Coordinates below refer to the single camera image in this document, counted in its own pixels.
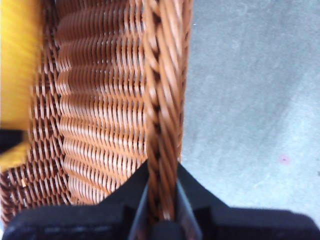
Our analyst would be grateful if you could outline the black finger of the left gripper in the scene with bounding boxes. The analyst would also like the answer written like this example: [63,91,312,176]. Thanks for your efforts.
[0,128,27,155]

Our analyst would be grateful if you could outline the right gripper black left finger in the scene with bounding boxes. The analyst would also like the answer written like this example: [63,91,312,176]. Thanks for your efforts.
[2,159,150,240]

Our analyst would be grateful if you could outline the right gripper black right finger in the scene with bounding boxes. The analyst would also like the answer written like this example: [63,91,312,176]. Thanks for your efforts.
[177,162,320,240]

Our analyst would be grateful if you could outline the yellow squash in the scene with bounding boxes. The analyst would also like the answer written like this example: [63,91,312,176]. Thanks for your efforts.
[0,0,44,173]

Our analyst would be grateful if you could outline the brown wicker basket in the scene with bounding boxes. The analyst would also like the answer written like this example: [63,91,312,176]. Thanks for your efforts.
[0,0,195,227]

